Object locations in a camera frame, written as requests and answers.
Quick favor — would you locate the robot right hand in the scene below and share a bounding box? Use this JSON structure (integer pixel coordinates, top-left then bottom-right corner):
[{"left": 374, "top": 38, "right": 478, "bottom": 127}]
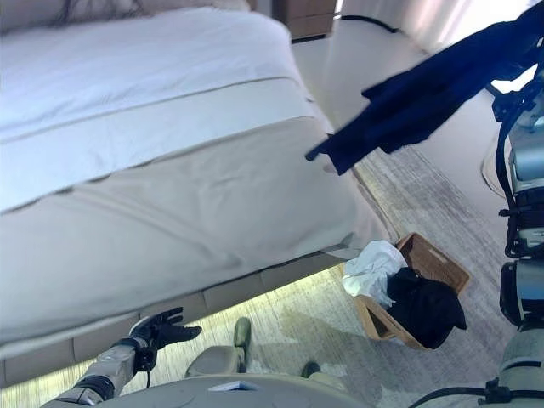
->
[{"left": 516, "top": 36, "right": 544, "bottom": 86}]

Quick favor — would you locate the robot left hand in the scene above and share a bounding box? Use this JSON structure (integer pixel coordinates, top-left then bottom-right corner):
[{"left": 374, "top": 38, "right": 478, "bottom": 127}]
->
[{"left": 129, "top": 306, "right": 203, "bottom": 352}]

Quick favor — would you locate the navy blue garment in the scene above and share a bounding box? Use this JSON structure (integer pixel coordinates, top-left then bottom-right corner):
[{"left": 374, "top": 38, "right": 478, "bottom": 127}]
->
[{"left": 304, "top": 3, "right": 544, "bottom": 176}]

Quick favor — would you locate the white garment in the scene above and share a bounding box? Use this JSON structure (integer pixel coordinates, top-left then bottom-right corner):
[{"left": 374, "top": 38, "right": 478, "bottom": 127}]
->
[{"left": 343, "top": 240, "right": 407, "bottom": 309}]

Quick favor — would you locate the black garment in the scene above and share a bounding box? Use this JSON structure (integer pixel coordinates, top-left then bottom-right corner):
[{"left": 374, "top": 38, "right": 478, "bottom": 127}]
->
[{"left": 387, "top": 267, "right": 468, "bottom": 350}]

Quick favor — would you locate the bed with beige cover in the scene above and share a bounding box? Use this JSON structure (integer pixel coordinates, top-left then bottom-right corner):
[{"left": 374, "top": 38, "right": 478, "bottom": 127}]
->
[{"left": 0, "top": 115, "right": 399, "bottom": 348}]

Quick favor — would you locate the brown wicker basket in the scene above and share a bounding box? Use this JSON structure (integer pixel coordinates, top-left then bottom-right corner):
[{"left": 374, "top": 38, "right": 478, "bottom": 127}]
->
[{"left": 354, "top": 232, "right": 471, "bottom": 352}]

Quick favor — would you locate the grey robot left leg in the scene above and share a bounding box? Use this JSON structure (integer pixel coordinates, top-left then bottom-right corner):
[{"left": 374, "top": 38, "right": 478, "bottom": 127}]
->
[{"left": 184, "top": 317, "right": 252, "bottom": 379}]

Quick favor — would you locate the grey robot leg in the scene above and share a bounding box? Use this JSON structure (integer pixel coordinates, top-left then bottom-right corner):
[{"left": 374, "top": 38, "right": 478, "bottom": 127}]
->
[
  {"left": 184, "top": 317, "right": 252, "bottom": 379},
  {"left": 300, "top": 360, "right": 348, "bottom": 392}
]

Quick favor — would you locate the white sheer curtain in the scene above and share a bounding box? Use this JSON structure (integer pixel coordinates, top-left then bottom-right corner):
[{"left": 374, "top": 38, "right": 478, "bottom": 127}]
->
[{"left": 339, "top": 0, "right": 536, "bottom": 59}]

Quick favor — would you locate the white tag on torso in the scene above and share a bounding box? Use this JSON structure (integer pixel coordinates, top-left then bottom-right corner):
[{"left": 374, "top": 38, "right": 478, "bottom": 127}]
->
[{"left": 207, "top": 381, "right": 260, "bottom": 393}]

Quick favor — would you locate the grey robot torso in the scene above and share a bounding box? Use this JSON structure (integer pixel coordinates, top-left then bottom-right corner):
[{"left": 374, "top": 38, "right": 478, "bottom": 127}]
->
[{"left": 76, "top": 373, "right": 430, "bottom": 408}]

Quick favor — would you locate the oval beige rug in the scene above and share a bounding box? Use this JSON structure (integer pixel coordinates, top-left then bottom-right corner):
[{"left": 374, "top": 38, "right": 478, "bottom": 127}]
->
[{"left": 479, "top": 139, "right": 511, "bottom": 199}]

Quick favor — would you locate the grey robot right leg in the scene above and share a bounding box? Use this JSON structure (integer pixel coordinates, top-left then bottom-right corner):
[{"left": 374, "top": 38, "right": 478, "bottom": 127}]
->
[{"left": 300, "top": 360, "right": 348, "bottom": 392}]

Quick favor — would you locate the large grey striped rug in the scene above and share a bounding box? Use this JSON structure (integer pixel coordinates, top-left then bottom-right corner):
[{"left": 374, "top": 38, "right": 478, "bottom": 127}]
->
[{"left": 0, "top": 144, "right": 528, "bottom": 408}]

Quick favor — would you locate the brown nightstand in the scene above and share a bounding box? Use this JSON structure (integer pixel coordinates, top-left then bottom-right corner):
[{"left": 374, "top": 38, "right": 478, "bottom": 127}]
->
[{"left": 286, "top": 0, "right": 337, "bottom": 42}]

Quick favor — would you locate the white duvet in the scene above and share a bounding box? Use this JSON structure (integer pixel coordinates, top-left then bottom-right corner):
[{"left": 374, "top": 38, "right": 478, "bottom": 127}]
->
[{"left": 0, "top": 8, "right": 318, "bottom": 213}]

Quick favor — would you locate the beige pillow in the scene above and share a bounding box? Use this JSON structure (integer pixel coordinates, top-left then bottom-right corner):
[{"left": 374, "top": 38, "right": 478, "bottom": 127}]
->
[{"left": 207, "top": 0, "right": 252, "bottom": 12}]

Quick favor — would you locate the grey patterned pillow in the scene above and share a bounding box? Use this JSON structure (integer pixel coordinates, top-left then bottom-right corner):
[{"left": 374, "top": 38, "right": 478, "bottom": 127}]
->
[{"left": 46, "top": 0, "right": 144, "bottom": 23}]

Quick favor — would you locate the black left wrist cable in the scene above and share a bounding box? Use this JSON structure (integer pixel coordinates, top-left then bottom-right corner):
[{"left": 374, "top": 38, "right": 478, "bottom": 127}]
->
[{"left": 135, "top": 339, "right": 156, "bottom": 388}]

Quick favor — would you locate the brown upholstered bed frame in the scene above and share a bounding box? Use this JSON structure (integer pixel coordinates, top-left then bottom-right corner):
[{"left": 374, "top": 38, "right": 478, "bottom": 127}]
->
[{"left": 0, "top": 250, "right": 358, "bottom": 388}]

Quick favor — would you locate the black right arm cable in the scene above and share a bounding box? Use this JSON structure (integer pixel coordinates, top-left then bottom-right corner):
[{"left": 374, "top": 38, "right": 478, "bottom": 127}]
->
[{"left": 495, "top": 121, "right": 526, "bottom": 258}]

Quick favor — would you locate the black cable with connector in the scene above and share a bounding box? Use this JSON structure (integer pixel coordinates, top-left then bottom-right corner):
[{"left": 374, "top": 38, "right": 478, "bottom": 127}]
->
[{"left": 414, "top": 377, "right": 544, "bottom": 408}]

